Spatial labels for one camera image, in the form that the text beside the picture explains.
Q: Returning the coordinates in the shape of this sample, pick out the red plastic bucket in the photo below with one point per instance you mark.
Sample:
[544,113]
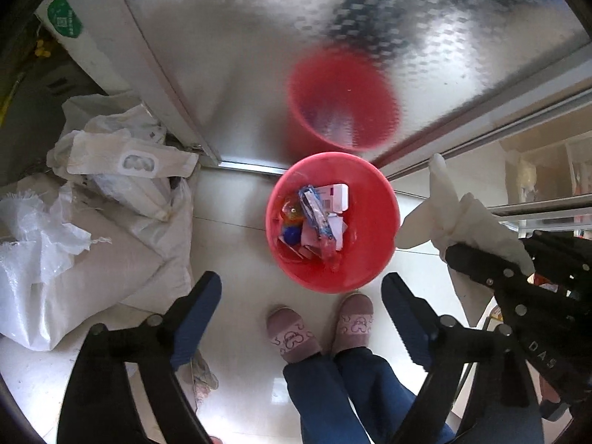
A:
[370,222]

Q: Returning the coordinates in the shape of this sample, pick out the pink plastic bag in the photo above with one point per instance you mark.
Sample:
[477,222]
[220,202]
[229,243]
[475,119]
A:
[330,252]

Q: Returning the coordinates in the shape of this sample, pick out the blue jeans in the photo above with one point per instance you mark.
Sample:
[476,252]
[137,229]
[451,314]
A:
[323,402]

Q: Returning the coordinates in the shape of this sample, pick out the blue pack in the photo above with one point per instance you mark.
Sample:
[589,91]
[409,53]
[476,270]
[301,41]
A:
[314,212]

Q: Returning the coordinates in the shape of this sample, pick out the white paper towel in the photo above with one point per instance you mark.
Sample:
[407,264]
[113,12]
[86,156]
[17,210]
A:
[467,222]

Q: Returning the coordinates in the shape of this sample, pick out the green round sticker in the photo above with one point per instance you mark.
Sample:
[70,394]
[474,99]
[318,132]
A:
[64,17]

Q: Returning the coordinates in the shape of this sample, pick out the pink slipper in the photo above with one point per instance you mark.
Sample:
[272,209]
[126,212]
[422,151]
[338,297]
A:
[354,323]
[291,335]

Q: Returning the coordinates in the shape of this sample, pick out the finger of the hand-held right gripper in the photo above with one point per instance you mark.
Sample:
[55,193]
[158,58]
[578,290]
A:
[476,266]
[564,249]

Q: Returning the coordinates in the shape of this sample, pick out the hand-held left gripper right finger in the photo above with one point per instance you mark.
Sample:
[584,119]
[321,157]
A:
[409,321]

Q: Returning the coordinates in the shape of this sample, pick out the metal cabinet door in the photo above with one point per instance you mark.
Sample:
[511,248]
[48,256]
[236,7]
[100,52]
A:
[231,55]

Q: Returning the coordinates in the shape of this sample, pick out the white box with pink bottle picture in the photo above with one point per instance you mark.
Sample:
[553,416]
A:
[335,196]

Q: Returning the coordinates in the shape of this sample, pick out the patterned rag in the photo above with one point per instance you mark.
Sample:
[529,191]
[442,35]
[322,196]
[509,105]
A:
[203,377]

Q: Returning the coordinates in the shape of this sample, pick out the blue round lid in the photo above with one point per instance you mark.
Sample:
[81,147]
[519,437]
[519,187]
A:
[291,236]

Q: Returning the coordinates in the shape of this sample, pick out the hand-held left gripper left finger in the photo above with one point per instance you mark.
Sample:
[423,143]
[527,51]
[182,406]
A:
[196,321]

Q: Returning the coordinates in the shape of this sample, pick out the crumpled translucent plastic bag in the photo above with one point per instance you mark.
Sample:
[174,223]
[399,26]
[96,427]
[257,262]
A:
[41,236]

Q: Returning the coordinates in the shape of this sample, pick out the orange packet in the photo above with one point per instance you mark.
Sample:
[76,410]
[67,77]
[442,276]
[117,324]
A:
[289,210]

